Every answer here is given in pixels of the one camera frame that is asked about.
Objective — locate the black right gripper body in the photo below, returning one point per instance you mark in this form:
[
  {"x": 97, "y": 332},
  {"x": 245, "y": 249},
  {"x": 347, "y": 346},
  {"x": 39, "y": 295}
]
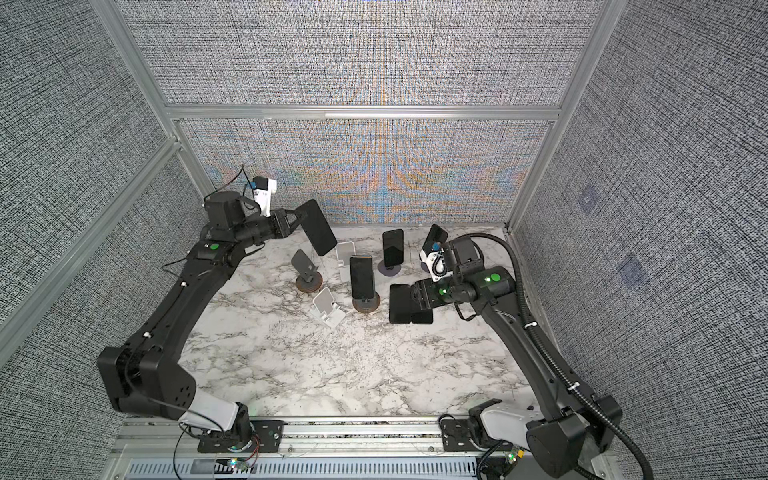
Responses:
[{"x": 437, "y": 293}]

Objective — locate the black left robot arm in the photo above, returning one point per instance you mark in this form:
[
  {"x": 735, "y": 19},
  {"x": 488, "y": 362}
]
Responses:
[{"x": 143, "y": 376}]

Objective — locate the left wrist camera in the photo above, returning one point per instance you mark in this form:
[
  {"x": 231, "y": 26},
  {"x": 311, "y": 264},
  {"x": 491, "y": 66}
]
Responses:
[{"x": 263, "y": 188}]

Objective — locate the wooden round stand left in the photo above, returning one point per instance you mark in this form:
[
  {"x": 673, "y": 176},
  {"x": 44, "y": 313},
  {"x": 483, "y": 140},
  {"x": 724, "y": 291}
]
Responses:
[{"x": 308, "y": 279}]

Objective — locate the wooden round stand centre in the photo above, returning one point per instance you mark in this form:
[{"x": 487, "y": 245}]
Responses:
[{"x": 368, "y": 305}]

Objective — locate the wooden round stand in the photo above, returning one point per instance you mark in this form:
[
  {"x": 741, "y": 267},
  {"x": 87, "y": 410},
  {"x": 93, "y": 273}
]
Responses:
[
  {"x": 308, "y": 279},
  {"x": 368, "y": 305}
]

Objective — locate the aluminium front rail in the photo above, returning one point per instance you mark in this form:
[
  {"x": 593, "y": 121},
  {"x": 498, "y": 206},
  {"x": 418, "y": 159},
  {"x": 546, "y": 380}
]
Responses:
[{"x": 367, "y": 447}]

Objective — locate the white stand back centre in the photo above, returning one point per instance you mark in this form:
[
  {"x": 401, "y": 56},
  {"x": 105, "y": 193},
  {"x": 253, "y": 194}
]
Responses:
[{"x": 344, "y": 252}]

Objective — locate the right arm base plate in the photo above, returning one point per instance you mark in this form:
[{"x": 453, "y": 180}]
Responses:
[{"x": 455, "y": 435}]

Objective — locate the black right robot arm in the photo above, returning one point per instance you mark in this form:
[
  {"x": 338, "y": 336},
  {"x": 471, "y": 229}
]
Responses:
[{"x": 569, "y": 414}]

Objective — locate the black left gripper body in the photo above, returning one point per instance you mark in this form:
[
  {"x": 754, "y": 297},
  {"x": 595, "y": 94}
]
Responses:
[{"x": 278, "y": 227}]

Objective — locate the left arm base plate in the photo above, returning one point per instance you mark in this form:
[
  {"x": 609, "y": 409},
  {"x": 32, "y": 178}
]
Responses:
[{"x": 263, "y": 435}]

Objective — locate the white folding stand front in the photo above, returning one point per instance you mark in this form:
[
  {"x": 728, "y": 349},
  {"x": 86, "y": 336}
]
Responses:
[{"x": 326, "y": 309}]

